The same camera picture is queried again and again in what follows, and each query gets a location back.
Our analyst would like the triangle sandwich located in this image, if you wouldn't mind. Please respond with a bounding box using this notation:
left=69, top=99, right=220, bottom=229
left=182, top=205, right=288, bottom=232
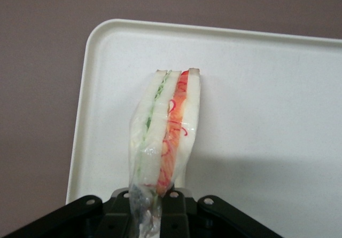
left=129, top=67, right=201, bottom=238

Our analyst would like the cream plastic tray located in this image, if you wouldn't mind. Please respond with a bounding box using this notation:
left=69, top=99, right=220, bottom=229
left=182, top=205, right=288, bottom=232
left=65, top=18, right=342, bottom=238

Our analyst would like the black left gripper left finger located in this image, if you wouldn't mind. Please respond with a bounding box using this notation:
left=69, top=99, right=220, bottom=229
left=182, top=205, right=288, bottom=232
left=92, top=189, right=132, bottom=238

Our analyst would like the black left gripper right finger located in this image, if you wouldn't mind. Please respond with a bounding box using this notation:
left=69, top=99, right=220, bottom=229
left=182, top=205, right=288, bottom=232
left=159, top=189, right=192, bottom=238

